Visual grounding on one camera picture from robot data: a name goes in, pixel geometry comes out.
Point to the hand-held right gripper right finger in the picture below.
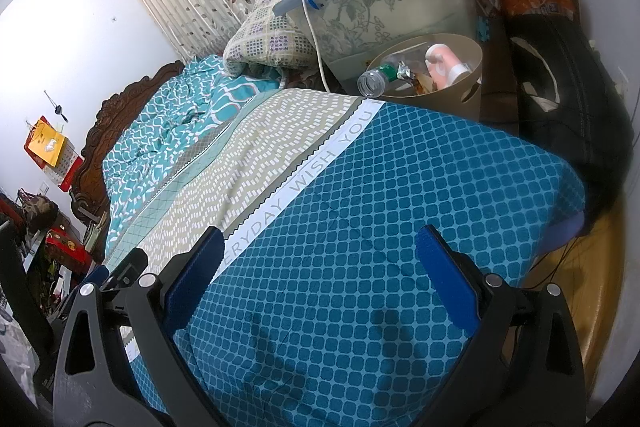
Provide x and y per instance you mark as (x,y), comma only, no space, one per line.
(447,277)

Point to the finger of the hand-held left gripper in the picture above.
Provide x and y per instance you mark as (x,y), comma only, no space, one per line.
(127,269)

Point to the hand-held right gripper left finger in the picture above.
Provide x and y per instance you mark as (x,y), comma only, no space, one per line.
(192,277)

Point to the beige trash bin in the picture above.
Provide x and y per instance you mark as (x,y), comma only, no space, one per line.
(450,104)

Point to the orange noodle wrapper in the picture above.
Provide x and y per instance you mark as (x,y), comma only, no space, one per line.
(425,84)

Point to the clear plastic bottle green label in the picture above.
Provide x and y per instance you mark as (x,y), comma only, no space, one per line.
(375,82)

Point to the red white wrapper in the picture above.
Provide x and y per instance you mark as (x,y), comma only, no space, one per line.
(445,62)

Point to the red gift bag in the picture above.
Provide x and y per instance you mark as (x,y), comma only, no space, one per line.
(65,249)

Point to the brown handbag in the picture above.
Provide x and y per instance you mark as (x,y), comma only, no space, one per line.
(37,209)

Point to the carved wooden headboard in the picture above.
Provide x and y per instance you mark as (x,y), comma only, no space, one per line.
(100,142)

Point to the teal wave patterned quilt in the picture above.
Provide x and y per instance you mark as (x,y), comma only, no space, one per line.
(165,122)

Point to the black bag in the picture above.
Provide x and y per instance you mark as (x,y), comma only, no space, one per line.
(565,107)

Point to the grid patterned pillow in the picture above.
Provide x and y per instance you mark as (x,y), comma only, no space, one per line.
(270,37)

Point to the clear storage box blue latch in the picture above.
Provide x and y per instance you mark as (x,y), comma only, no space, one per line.
(400,7)

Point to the red yellow wall calendar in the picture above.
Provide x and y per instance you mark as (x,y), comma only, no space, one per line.
(47,147)

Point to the dark wall hanger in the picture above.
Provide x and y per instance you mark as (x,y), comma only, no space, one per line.
(56,107)

